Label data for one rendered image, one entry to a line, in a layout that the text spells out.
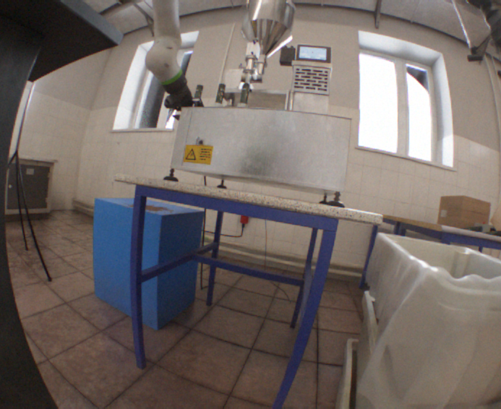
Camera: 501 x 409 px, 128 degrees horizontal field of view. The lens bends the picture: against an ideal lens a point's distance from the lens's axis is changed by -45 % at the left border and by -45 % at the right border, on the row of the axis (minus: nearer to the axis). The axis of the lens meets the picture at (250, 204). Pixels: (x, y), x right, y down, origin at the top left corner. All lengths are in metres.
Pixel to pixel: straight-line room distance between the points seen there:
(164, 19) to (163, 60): 0.16
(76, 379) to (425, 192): 2.97
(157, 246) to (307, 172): 0.69
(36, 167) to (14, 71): 3.04
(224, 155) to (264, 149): 0.13
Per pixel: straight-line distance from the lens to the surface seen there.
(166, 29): 0.88
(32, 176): 3.31
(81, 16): 0.27
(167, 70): 0.81
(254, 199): 0.52
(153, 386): 0.96
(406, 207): 2.54
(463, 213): 1.92
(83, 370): 1.04
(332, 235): 0.52
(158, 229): 1.00
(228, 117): 0.76
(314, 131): 0.69
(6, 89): 0.30
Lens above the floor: 0.75
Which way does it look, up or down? 3 degrees down
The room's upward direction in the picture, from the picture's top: 9 degrees clockwise
